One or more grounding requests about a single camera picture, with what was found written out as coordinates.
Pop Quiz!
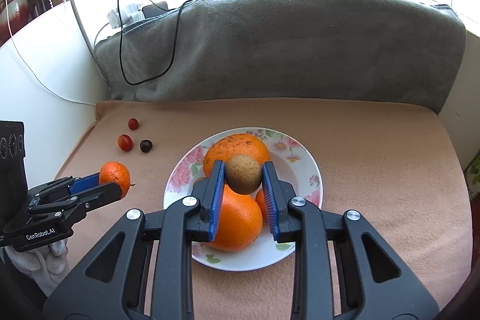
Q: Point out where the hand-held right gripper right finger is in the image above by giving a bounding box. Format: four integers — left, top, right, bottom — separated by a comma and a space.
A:
261, 161, 439, 320

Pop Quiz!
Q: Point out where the thin white cable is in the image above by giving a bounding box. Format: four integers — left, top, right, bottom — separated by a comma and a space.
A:
4, 0, 97, 106

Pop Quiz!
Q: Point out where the large speckled orange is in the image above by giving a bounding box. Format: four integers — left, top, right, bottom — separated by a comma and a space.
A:
203, 133, 271, 180

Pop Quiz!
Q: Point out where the black charger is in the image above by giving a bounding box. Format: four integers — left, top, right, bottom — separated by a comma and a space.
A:
142, 1, 169, 20

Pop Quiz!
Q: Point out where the brown kiwi fruit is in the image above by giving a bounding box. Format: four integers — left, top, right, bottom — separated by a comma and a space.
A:
225, 154, 263, 195

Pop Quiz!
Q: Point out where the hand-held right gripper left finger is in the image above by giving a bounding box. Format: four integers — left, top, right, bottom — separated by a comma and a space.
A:
43, 160, 226, 320

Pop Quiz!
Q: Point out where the small tangerine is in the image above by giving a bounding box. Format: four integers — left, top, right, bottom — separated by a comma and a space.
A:
255, 188, 271, 221

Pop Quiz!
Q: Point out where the white power strip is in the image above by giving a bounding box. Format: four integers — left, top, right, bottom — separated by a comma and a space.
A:
107, 3, 145, 29

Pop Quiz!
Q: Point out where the floral white plate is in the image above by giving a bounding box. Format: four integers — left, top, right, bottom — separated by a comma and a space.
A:
163, 127, 323, 272

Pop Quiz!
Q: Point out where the large smooth orange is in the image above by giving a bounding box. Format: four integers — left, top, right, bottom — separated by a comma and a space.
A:
204, 185, 264, 252

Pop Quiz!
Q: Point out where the beige blanket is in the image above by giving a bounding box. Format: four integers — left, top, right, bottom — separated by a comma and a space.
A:
49, 98, 473, 320

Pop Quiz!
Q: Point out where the grey blanket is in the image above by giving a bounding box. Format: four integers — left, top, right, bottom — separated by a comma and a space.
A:
93, 0, 467, 115

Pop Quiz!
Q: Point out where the tangerine with stem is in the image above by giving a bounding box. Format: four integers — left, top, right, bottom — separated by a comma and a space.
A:
98, 162, 136, 199

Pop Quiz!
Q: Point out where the black cable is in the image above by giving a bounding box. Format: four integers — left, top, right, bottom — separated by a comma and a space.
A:
118, 0, 196, 85

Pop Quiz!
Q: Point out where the person's left hand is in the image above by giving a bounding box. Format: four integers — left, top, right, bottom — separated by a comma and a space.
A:
4, 239, 72, 296

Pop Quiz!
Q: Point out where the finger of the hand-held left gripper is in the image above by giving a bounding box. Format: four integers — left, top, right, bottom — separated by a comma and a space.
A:
24, 182, 129, 216
28, 172, 102, 198

